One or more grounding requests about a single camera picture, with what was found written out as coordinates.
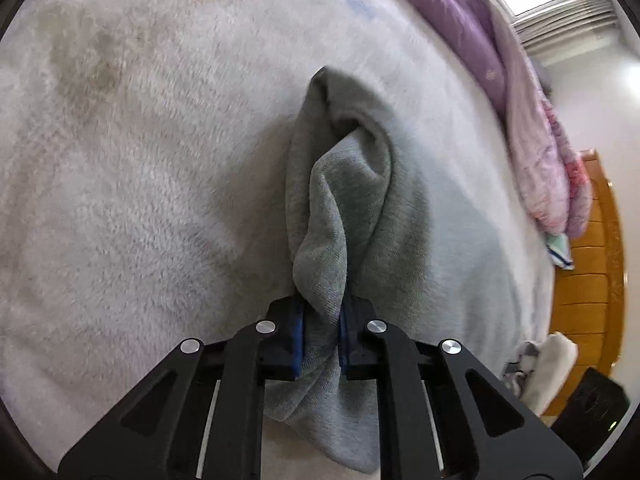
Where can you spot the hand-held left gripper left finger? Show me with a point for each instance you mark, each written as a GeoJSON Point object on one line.
{"type": "Point", "coordinates": [298, 340]}

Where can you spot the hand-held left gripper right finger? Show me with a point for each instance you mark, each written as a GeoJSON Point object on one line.
{"type": "Point", "coordinates": [344, 340]}

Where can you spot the grey zip hoodie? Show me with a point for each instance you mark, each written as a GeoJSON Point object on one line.
{"type": "Point", "coordinates": [350, 210]}

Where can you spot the folded white garment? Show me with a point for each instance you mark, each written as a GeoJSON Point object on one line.
{"type": "Point", "coordinates": [552, 365]}

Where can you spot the small teal white cloth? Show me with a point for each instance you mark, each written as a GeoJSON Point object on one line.
{"type": "Point", "coordinates": [560, 252]}

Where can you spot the white fluffy blanket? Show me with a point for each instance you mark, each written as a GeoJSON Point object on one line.
{"type": "Point", "coordinates": [150, 160]}

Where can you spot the purple floral quilt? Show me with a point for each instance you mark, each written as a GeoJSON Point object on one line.
{"type": "Point", "coordinates": [530, 135]}

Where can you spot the grey striped curtain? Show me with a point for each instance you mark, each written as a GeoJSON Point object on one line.
{"type": "Point", "coordinates": [565, 22]}

